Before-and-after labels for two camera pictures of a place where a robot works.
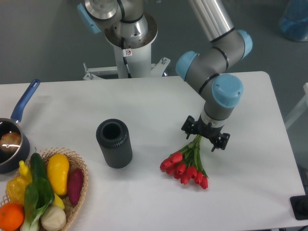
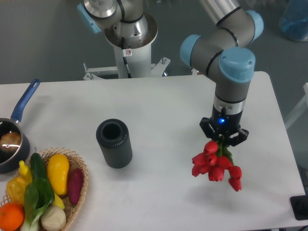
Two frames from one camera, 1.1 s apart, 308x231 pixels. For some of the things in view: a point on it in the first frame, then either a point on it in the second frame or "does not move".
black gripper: (207, 129) to (224, 124)
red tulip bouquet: (186, 164) to (214, 160)
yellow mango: (57, 168) does not move
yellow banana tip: (58, 202) does not move
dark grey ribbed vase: (114, 139) does not move
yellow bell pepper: (16, 187) does not move
